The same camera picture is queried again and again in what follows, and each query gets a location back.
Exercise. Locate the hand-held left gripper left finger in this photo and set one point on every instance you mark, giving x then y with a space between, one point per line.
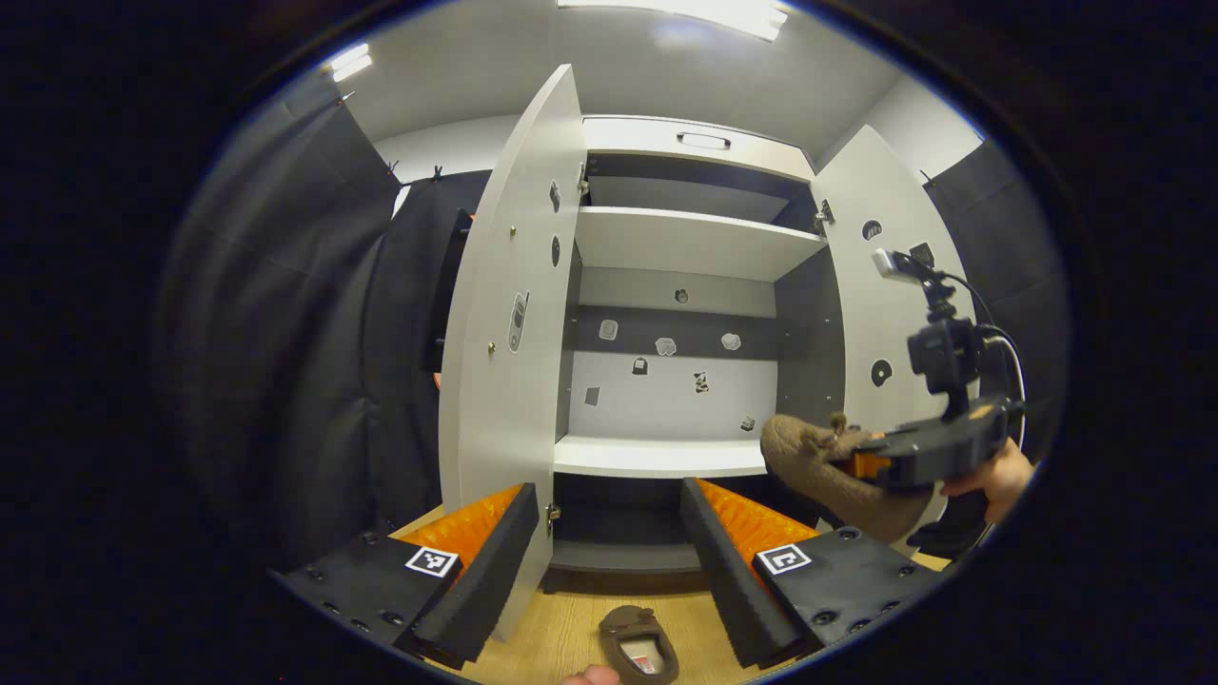
495 571

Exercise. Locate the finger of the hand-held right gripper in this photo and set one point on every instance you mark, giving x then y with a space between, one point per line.
871 466

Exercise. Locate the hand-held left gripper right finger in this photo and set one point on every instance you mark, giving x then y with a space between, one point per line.
723 580

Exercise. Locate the brown fuzzy shoe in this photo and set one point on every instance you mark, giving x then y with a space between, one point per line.
818 466
628 623

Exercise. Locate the white cabinet door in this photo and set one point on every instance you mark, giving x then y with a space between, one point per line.
875 314
504 285

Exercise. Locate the white shoe cabinet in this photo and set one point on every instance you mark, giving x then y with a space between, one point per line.
685 238

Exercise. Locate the black backdrop cloth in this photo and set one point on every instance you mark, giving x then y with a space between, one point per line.
285 333

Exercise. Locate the ceiling light panel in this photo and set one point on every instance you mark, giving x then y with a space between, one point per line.
676 14
348 63

